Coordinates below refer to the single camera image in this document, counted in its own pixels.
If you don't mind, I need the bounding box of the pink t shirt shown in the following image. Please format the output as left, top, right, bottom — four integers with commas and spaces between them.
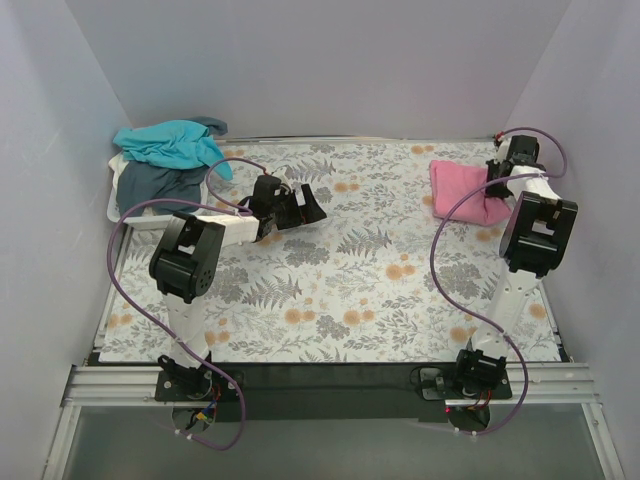
429, 160, 511, 227

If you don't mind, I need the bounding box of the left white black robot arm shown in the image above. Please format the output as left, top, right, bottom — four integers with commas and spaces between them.
149, 174, 327, 400

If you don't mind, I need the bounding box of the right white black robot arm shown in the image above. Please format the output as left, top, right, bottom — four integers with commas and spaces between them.
452, 128, 578, 398

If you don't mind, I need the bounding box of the floral patterned table mat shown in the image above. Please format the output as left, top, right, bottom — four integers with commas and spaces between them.
97, 139, 570, 365

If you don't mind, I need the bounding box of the teal t shirt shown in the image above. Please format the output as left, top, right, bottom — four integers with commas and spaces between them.
113, 120, 224, 170

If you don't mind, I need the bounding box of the grey blue t shirt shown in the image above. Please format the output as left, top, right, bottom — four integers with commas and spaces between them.
110, 116, 233, 215

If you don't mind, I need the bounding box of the white plastic basket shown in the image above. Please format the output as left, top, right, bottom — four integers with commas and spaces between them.
107, 153, 208, 230

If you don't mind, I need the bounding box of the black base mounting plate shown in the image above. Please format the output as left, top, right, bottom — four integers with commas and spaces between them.
154, 362, 514, 422

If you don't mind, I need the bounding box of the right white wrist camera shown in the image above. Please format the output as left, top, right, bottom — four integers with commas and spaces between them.
494, 132, 511, 163

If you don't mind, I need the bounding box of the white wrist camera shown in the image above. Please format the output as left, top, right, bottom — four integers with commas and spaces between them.
271, 167, 291, 188
494, 132, 511, 163

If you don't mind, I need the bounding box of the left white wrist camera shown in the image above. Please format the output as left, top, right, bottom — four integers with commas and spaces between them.
271, 167, 291, 188

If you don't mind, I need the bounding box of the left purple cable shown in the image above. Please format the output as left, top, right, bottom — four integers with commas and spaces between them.
107, 158, 261, 450

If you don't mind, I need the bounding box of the purple cable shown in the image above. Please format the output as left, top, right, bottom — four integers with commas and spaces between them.
429, 125, 569, 437
107, 158, 261, 450

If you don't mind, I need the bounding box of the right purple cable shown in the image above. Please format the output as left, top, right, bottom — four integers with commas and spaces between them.
429, 125, 569, 437

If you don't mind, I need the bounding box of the aluminium frame rail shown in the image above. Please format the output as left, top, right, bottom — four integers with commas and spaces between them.
62, 362, 624, 479

